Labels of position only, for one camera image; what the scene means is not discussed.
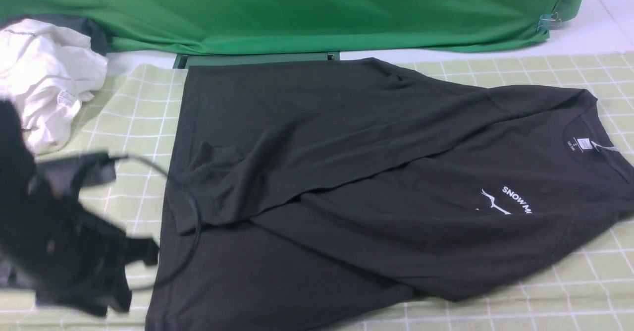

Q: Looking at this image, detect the crumpled white shirt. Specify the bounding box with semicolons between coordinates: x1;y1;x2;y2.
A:
0;19;108;155

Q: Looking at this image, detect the green backdrop cloth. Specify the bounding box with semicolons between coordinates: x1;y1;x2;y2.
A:
1;0;582;55

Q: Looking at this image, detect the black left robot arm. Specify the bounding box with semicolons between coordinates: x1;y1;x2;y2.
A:
0;100;158;318

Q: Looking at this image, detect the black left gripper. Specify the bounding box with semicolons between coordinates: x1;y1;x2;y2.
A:
1;195;160;318

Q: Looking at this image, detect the dark gray garment behind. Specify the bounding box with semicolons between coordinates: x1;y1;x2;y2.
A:
1;13;110;56

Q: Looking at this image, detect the green checkered tablecloth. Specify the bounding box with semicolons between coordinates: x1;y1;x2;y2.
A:
1;52;634;331

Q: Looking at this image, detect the dark gray long-sleeve shirt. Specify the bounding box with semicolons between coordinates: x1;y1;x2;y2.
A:
146;58;633;331

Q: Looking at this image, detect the green binder clip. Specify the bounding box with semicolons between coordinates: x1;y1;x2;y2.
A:
536;12;563;33

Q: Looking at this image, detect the green metal rail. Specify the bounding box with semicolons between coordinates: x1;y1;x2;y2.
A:
173;52;340;69

